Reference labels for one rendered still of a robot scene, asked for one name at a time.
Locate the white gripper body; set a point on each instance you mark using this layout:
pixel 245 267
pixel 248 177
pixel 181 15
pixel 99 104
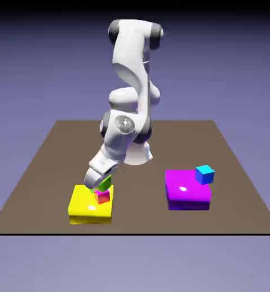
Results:
pixel 93 178

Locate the small green cube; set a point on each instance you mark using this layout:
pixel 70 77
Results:
pixel 104 184

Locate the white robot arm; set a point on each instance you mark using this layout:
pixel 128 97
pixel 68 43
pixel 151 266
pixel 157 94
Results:
pixel 130 68

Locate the small red cube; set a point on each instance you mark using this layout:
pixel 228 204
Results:
pixel 102 197

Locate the small blue cube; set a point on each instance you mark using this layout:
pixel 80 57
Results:
pixel 204 174

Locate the large yellow box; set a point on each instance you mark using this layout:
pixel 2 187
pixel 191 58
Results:
pixel 84 208

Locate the large purple box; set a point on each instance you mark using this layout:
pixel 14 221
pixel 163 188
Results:
pixel 185 190

